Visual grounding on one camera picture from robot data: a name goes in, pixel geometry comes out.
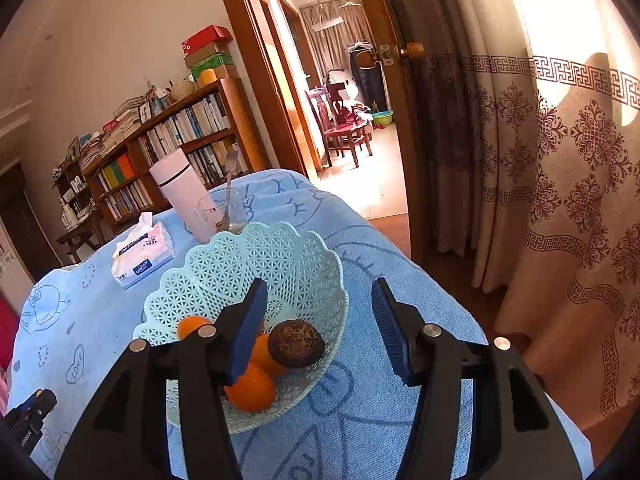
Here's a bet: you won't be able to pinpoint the small wooden shelf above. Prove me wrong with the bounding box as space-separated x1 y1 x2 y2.
54 160 101 231

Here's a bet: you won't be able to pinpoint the wooden door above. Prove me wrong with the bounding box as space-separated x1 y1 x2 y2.
345 0 431 266

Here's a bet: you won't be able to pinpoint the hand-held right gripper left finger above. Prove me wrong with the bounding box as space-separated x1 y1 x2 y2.
54 277 269 480

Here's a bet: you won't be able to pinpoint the dark wooden cabinet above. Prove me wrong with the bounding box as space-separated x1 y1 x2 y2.
0 160 63 281

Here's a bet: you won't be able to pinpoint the clear plastic spoon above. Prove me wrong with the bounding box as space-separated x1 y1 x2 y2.
222 150 238 231

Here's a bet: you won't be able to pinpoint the red cloth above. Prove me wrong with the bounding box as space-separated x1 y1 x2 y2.
0 297 22 366

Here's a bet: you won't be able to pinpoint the red cardboard box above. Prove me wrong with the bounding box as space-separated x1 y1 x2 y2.
181 25 234 57

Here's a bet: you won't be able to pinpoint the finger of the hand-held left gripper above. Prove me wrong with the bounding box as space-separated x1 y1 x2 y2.
20 388 57 423

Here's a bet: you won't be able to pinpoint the wooden door knob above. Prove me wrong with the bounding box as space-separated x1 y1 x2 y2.
357 41 426 68

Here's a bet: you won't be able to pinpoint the woven basket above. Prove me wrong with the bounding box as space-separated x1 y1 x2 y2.
169 79 196 103

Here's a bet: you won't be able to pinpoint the wooden door frame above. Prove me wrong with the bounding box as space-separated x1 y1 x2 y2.
210 0 326 176

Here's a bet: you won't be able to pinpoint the dark brown passion fruit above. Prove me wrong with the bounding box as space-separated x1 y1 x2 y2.
267 320 327 371

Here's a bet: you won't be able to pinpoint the clear drinking glass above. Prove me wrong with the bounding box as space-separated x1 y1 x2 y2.
194 187 249 236

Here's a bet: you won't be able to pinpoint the patterned beige curtain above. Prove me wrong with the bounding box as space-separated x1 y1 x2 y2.
380 0 640 431

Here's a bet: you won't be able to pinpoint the red wooden chair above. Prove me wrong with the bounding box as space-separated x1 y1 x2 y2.
325 82 358 126
322 120 373 168

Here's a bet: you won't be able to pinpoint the wooden bookshelf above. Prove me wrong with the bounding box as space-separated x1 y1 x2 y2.
82 78 271 236

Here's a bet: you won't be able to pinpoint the brown cardboard box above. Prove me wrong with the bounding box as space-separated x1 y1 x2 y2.
184 42 231 68

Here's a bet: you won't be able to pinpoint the mint green plastic basket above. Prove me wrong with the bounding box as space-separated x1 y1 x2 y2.
132 221 349 435

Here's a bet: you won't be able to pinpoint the pink thermos bottle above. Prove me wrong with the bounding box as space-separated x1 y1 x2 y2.
149 149 217 243

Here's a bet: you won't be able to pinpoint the orange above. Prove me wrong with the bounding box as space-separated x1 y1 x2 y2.
248 334 288 379
177 315 213 341
223 362 277 414

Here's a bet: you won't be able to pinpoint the wooden stool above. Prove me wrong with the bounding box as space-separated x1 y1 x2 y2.
56 217 106 263

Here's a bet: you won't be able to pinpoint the green cardboard box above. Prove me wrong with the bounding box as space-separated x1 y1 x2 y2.
190 55 235 81

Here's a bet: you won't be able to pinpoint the rows of shelved books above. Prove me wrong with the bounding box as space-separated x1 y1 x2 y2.
95 94 248 221

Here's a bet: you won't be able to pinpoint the white tissue pack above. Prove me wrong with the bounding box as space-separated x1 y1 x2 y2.
111 212 176 290

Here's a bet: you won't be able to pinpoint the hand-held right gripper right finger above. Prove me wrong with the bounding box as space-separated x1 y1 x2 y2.
371 277 583 480

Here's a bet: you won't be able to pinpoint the grey striped curtain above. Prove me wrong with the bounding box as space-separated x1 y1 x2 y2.
300 0 371 86

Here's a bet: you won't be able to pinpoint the stack of books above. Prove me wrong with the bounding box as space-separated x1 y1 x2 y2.
77 95 151 161

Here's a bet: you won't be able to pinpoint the black hanging coat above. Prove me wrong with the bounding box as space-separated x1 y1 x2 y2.
350 50 388 111

